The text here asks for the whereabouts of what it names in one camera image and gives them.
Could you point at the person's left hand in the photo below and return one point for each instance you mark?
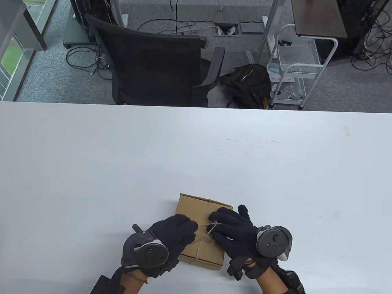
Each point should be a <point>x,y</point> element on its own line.
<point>177,232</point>

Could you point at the person's right hand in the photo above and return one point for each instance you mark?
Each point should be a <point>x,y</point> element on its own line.
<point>235,232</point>

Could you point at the brown cardboard box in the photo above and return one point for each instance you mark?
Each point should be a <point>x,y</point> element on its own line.
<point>196,208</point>

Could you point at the person's left forearm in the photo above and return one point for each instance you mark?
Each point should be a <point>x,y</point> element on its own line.
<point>131,283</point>

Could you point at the person's right forearm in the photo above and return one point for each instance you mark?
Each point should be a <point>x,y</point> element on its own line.
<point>272,281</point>

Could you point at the black wrist-worn sensor box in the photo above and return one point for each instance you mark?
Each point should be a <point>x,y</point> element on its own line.
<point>107,286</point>
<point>294,281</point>

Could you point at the open floor socket box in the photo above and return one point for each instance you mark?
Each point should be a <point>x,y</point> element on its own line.
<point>227,30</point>

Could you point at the grey and white hand controller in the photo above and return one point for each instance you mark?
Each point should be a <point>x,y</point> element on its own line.
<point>147,249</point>
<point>274,242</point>

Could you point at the black backpack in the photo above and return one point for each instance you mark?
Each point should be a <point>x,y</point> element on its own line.
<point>248,82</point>

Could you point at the black mesh office chair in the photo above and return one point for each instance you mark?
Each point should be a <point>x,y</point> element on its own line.
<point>153,67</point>

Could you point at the grey floor plate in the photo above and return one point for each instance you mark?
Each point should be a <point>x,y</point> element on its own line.
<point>251,27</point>

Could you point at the brown wooden side desk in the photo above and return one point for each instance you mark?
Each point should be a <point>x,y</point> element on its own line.
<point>318,18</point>

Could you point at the black equipment rack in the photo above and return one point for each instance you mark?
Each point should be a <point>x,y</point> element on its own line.
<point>92,9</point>
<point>355,24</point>

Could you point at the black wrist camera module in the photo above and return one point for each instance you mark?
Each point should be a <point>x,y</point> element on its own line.
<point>235,269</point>

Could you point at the aluminium frame post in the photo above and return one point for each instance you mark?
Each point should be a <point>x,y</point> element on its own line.
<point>268,30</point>

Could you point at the grey metal base plate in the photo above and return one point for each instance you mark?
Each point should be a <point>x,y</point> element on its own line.
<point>75,33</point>

